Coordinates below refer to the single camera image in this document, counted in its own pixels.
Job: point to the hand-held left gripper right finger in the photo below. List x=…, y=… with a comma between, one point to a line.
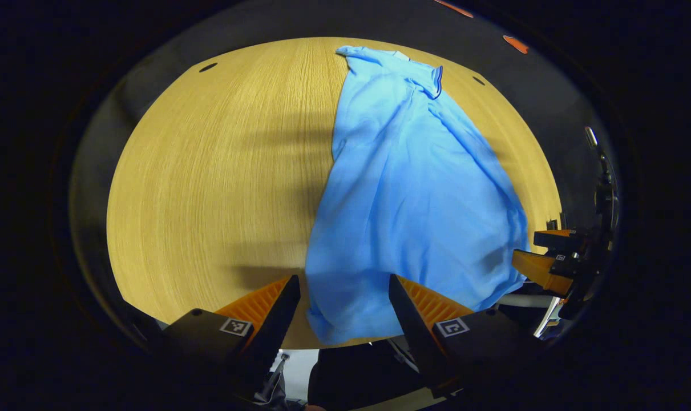
x=411, y=325

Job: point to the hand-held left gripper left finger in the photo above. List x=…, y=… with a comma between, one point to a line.
x=277, y=319

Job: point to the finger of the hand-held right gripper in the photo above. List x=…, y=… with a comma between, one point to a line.
x=536, y=268
x=553, y=237

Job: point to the light blue T-shirt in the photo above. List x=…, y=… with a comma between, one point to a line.
x=408, y=200

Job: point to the black backdrop cloth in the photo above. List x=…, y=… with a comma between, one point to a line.
x=542, y=94

